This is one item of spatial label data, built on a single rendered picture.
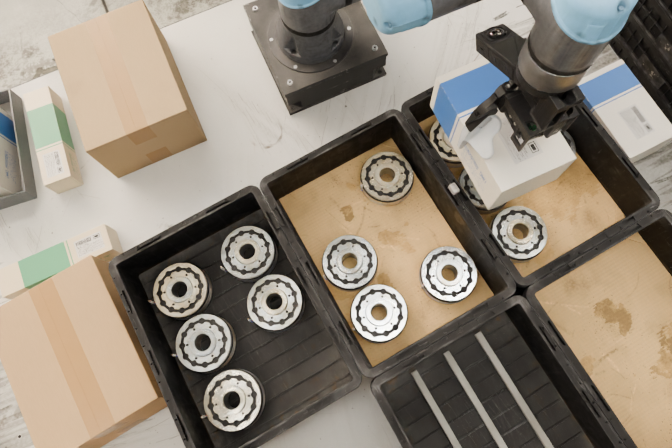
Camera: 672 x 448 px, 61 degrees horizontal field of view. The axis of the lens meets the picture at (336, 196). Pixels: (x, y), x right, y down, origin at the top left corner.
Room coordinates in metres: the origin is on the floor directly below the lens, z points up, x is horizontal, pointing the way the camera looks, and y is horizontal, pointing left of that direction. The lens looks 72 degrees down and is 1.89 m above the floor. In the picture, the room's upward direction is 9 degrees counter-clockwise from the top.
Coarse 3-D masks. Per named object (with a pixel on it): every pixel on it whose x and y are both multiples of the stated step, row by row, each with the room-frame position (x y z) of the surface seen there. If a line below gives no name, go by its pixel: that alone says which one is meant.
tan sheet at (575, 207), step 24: (432, 120) 0.48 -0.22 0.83; (456, 168) 0.37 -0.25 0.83; (576, 168) 0.33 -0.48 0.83; (528, 192) 0.30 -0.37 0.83; (552, 192) 0.29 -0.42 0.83; (576, 192) 0.28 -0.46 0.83; (600, 192) 0.27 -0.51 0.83; (552, 216) 0.24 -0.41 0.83; (576, 216) 0.23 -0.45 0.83; (600, 216) 0.23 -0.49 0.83; (624, 216) 0.22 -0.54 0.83; (552, 240) 0.20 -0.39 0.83; (576, 240) 0.19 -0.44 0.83; (528, 264) 0.16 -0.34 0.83
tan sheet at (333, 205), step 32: (352, 160) 0.42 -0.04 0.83; (320, 192) 0.36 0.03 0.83; (352, 192) 0.35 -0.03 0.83; (416, 192) 0.33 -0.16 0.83; (320, 224) 0.29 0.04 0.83; (352, 224) 0.28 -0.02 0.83; (384, 224) 0.27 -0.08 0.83; (416, 224) 0.27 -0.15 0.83; (320, 256) 0.23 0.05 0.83; (384, 256) 0.21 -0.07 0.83; (416, 256) 0.20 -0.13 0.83; (416, 288) 0.14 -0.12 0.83; (480, 288) 0.13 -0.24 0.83; (416, 320) 0.09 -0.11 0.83; (448, 320) 0.08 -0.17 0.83; (384, 352) 0.04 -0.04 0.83
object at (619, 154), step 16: (416, 96) 0.49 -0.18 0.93; (416, 128) 0.42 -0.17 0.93; (432, 144) 0.38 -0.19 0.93; (608, 144) 0.33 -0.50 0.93; (624, 160) 0.30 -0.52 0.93; (448, 176) 0.32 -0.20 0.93; (640, 176) 0.27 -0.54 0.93; (464, 192) 0.29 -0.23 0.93; (656, 208) 0.21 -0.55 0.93; (480, 224) 0.22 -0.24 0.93; (624, 224) 0.19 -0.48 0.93; (496, 240) 0.19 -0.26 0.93; (592, 240) 0.17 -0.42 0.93; (560, 256) 0.15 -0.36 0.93; (576, 256) 0.14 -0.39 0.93; (512, 272) 0.13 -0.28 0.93; (544, 272) 0.12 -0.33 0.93
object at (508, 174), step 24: (456, 72) 0.41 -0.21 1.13; (480, 72) 0.41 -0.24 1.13; (432, 96) 0.41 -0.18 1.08; (456, 96) 0.37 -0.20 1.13; (480, 96) 0.37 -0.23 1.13; (456, 120) 0.34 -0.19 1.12; (504, 120) 0.32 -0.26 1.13; (456, 144) 0.32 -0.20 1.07; (504, 144) 0.29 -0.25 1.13; (528, 144) 0.28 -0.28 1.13; (552, 144) 0.28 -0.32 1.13; (480, 168) 0.27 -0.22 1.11; (504, 168) 0.25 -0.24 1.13; (528, 168) 0.25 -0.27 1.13; (552, 168) 0.24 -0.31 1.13; (480, 192) 0.24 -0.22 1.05; (504, 192) 0.22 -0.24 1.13
